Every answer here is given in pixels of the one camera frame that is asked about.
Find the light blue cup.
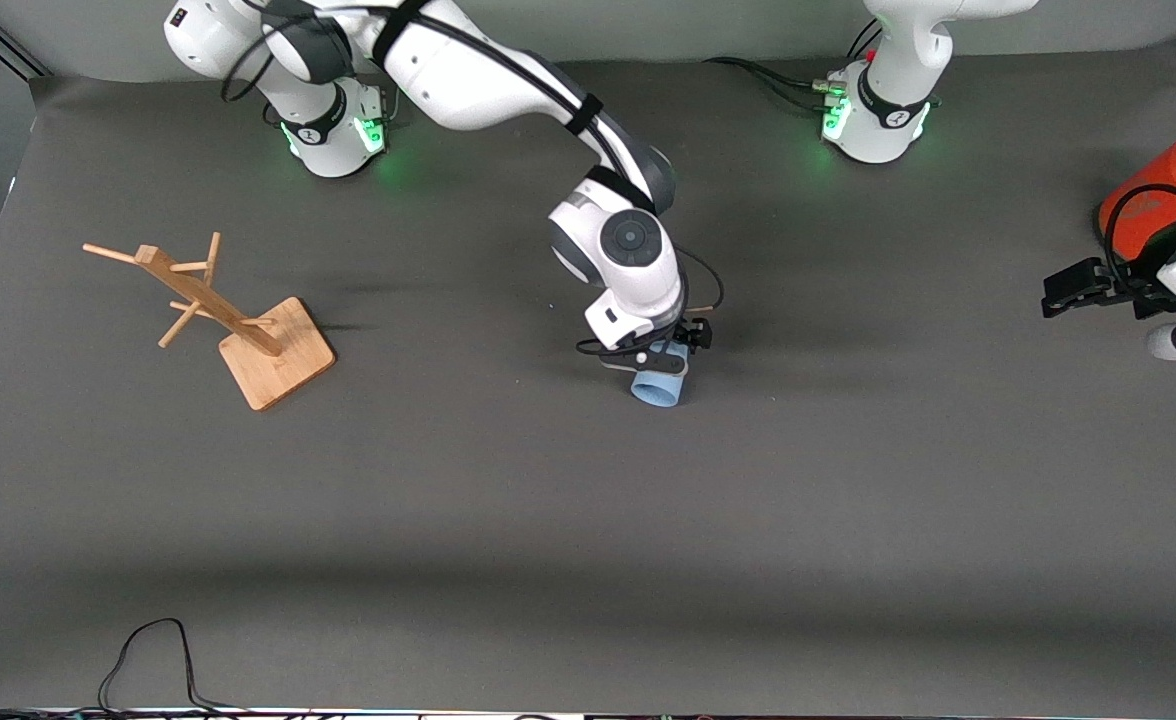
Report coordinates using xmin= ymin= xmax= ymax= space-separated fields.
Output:
xmin=630 ymin=345 xmax=691 ymax=408

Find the orange can with grey lid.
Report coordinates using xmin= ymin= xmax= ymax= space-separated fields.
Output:
xmin=1098 ymin=113 xmax=1176 ymax=276

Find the dark grey table mat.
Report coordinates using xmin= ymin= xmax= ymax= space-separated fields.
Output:
xmin=0 ymin=35 xmax=1176 ymax=713

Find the wooden mug tree stand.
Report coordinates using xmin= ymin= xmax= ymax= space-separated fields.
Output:
xmin=83 ymin=232 xmax=337 ymax=412

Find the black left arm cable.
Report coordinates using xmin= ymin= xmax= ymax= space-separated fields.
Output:
xmin=1103 ymin=183 xmax=1176 ymax=293

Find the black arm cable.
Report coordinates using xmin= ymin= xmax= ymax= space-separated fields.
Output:
xmin=220 ymin=0 xmax=725 ymax=359
xmin=1103 ymin=183 xmax=1176 ymax=293

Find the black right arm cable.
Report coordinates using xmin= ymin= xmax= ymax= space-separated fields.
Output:
xmin=220 ymin=0 xmax=725 ymax=359

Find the thin black loose cable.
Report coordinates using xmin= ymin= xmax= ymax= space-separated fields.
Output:
xmin=96 ymin=617 xmax=249 ymax=715

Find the aluminium frame rail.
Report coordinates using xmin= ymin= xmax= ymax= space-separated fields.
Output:
xmin=0 ymin=0 xmax=52 ymax=79

